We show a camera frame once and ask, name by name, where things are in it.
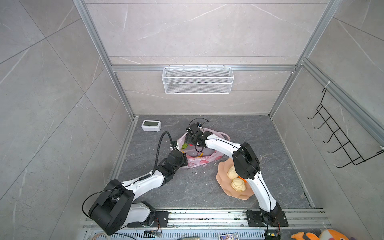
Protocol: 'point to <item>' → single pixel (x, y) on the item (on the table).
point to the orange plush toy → (327, 234)
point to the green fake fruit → (184, 146)
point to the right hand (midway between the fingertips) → (189, 138)
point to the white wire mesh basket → (197, 80)
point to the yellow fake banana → (201, 155)
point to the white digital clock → (151, 125)
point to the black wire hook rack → (356, 158)
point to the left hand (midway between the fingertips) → (185, 151)
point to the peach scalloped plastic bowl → (223, 180)
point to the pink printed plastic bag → (210, 154)
